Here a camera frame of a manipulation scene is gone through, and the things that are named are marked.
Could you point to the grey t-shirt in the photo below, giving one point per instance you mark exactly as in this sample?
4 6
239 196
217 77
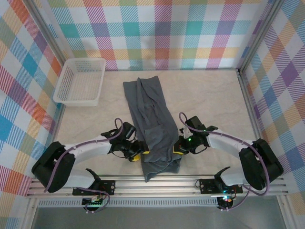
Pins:
152 107

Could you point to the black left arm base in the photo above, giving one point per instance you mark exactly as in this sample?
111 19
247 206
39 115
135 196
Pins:
104 187

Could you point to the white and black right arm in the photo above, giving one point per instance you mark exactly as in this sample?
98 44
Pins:
228 145

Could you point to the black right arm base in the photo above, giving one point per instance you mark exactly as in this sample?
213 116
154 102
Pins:
212 186

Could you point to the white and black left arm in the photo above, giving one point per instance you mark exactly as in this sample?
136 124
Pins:
90 150

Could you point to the left electronics board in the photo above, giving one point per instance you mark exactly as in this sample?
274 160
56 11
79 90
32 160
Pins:
91 202

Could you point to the electronics board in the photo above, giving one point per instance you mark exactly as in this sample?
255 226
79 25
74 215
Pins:
225 201
91 202

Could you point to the right electronics board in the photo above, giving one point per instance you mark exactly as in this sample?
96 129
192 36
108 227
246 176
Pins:
225 201

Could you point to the white plastic mesh basket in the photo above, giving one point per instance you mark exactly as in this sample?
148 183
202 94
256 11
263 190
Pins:
78 83

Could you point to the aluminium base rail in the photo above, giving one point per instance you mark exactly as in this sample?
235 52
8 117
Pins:
166 184

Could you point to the right aluminium frame post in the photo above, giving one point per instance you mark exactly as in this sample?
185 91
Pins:
259 35

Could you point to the aluminium frame post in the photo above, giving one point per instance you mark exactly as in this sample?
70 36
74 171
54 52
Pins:
50 35
259 35

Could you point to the left aluminium frame post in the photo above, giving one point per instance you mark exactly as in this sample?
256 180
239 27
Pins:
50 35

